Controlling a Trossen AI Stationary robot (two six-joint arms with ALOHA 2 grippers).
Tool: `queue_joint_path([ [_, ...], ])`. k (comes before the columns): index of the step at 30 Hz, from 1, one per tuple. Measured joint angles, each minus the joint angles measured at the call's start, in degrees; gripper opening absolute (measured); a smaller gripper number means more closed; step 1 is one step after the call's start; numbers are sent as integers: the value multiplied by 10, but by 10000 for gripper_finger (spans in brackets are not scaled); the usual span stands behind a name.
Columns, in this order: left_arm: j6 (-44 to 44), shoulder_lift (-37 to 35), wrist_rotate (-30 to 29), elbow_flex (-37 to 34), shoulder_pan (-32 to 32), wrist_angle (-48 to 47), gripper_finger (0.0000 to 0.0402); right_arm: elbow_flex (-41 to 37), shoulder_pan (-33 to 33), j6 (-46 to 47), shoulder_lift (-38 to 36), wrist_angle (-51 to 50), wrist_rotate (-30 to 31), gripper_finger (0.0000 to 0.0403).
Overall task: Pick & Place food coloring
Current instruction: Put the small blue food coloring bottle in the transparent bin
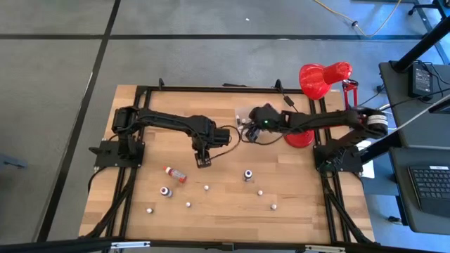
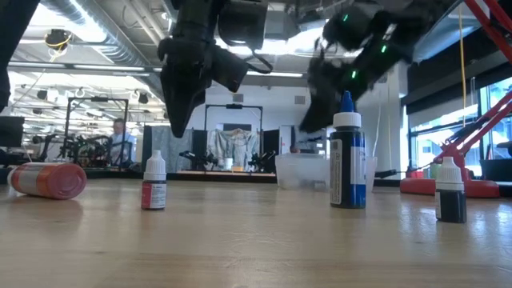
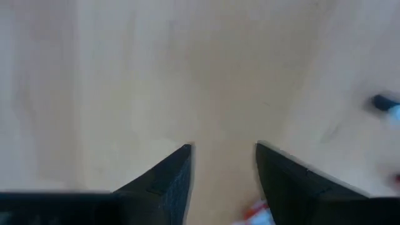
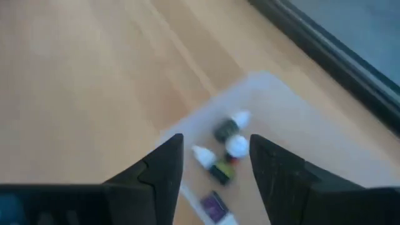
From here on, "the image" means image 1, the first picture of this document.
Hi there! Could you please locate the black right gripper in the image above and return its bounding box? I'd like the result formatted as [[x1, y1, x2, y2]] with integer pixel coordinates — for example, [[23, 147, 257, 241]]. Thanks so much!
[[245, 104, 283, 144]]

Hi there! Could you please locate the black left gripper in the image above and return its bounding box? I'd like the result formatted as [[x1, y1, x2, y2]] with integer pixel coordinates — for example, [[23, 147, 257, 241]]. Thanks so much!
[[191, 126, 231, 169]]

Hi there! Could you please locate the large orange food coloring bottle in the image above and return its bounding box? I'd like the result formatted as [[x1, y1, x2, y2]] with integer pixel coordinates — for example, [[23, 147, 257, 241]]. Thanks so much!
[[162, 165, 188, 184]]

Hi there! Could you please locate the clear plastic container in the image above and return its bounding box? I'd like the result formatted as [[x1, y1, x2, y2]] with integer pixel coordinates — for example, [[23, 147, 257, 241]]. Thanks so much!
[[234, 104, 270, 145]]

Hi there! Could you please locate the red desk lamp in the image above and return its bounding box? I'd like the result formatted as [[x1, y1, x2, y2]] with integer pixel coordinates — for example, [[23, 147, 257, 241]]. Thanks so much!
[[283, 61, 360, 149]]

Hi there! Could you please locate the white paper sheet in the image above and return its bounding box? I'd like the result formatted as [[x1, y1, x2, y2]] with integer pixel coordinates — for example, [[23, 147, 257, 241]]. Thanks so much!
[[361, 139, 376, 179]]

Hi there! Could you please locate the black stand beam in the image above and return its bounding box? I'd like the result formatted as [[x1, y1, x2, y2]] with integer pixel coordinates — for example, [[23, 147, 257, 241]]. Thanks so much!
[[353, 105, 450, 164], [392, 15, 450, 73]]

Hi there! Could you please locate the grey side desk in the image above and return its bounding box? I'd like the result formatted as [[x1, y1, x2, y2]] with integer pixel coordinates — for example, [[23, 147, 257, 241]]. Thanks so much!
[[388, 146, 450, 235], [378, 61, 450, 150]]

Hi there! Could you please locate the black rig crossbeam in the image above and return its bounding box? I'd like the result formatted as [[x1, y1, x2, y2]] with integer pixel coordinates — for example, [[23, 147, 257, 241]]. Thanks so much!
[[0, 235, 450, 253]]

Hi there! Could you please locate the black power adapter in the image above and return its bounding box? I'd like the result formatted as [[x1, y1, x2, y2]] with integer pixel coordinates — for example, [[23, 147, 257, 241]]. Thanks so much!
[[407, 63, 434, 100]]

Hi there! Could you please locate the black keyboard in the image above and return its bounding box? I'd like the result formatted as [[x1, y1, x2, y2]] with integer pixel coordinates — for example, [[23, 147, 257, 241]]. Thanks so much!
[[407, 164, 450, 219]]

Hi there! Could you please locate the grey floor object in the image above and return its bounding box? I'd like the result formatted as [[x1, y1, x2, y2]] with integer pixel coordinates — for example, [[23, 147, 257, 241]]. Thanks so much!
[[0, 153, 28, 170]]

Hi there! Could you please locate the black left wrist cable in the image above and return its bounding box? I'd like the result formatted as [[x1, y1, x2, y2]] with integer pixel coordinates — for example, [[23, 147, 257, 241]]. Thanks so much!
[[210, 124, 243, 162]]

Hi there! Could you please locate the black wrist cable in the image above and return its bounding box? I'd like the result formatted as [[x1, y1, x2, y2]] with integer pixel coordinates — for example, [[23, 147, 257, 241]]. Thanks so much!
[[210, 124, 243, 162], [245, 131, 288, 146]]

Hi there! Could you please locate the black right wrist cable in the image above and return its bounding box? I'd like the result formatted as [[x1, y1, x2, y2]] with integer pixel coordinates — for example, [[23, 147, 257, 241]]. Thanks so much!
[[245, 131, 288, 146]]

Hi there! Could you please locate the black lamp cord switch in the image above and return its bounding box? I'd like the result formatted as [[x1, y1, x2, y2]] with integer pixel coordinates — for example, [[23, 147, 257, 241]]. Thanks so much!
[[275, 79, 307, 122]]

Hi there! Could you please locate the black aluminium table frame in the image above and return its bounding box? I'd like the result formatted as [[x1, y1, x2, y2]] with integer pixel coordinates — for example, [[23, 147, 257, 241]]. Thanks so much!
[[79, 77, 376, 246]]

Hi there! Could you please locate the silver bracket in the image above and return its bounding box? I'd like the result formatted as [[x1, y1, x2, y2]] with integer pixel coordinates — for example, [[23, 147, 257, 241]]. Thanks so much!
[[110, 240, 151, 249], [304, 244, 346, 253]]

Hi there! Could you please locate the yellow extension cable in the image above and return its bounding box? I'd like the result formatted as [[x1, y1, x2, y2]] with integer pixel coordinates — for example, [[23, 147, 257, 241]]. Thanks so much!
[[312, 0, 402, 38]]

